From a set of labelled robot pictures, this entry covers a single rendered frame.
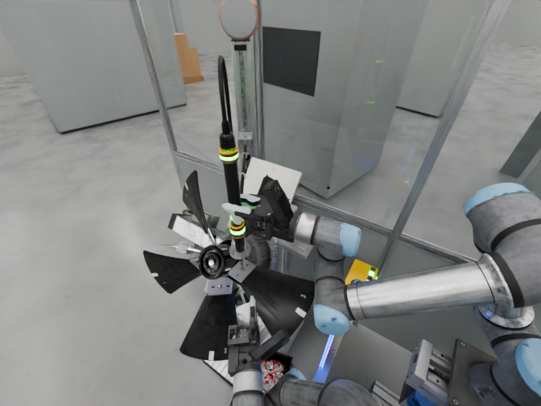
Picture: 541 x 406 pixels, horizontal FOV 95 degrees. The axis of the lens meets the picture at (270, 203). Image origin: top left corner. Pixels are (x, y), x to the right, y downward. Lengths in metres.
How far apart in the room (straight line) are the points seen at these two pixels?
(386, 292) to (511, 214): 0.27
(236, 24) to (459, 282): 1.12
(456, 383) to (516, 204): 0.61
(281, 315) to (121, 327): 1.73
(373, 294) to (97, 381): 2.00
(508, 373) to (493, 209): 0.47
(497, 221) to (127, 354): 2.18
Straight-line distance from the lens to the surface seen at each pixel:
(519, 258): 0.59
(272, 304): 0.85
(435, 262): 1.52
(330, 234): 0.60
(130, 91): 6.20
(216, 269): 0.90
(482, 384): 1.05
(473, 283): 0.57
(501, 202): 0.66
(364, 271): 1.12
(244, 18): 1.22
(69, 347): 2.52
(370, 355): 2.16
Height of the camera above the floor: 1.93
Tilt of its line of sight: 39 degrees down
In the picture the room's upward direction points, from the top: straight up
